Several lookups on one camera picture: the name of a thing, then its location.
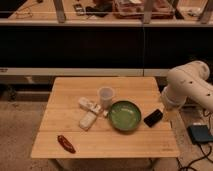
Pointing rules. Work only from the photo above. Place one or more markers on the metal shelf rack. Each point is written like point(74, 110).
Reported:
point(61, 12)

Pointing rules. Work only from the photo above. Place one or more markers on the red tray on shelf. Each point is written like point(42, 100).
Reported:
point(136, 8)

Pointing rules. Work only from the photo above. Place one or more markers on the green ceramic bowl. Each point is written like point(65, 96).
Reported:
point(124, 116)

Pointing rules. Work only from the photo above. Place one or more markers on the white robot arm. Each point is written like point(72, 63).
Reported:
point(188, 81)

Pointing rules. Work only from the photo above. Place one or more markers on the translucent plastic cup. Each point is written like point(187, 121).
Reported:
point(106, 94)

